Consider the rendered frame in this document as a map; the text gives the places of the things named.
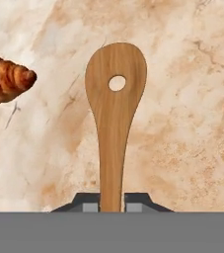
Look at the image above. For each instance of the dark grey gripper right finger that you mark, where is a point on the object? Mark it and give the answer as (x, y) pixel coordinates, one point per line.
(139, 201)

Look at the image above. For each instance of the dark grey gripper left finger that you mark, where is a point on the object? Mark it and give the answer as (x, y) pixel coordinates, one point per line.
(85, 201)

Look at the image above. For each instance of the wooden spoon with hole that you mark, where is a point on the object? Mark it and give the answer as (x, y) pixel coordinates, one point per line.
(113, 115)

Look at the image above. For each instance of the brown croissant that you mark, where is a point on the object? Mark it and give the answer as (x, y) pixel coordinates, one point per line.
(5, 79)

